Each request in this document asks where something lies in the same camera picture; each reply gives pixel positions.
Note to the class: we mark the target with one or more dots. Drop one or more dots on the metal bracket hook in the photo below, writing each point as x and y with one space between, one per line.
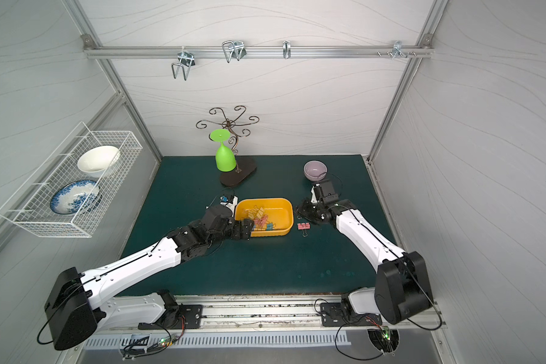
397 52

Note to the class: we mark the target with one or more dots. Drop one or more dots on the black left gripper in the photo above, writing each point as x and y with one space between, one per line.
244 227

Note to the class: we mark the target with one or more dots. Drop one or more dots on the blue patterned ceramic plate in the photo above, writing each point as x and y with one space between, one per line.
78 196

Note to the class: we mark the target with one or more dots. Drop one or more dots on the white ceramic bowl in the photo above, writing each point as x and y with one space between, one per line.
100 161

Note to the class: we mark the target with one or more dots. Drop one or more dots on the yellow plastic storage box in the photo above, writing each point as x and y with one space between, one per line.
271 216

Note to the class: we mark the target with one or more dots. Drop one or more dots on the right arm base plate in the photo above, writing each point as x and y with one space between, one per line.
334 315

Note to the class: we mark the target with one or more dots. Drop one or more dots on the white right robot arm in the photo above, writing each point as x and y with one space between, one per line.
402 288

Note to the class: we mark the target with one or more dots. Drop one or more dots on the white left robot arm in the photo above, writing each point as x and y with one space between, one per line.
83 303

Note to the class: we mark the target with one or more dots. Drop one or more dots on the white wire wall basket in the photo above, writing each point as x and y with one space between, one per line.
28 207

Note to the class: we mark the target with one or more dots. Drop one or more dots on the aluminium cross rail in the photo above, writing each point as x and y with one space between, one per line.
254 52

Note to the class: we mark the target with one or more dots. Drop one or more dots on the green plastic goblet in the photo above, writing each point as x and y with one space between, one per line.
224 157

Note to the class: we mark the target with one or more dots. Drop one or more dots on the metal loop hook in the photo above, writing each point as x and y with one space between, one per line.
233 49

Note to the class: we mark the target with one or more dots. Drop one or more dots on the lilac ceramic bowl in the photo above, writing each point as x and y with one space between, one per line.
315 170

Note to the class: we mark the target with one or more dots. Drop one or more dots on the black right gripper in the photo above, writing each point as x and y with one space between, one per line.
305 212

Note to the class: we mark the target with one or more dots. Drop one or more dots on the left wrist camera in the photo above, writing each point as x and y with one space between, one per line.
229 201

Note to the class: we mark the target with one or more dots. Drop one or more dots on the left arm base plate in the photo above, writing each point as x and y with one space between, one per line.
185 316

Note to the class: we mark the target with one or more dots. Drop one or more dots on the small metal hook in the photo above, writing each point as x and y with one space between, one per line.
286 49

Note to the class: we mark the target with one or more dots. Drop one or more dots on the dark metal cup stand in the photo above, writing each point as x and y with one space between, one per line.
246 165

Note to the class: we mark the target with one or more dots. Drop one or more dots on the metal double hook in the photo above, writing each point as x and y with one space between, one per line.
185 61

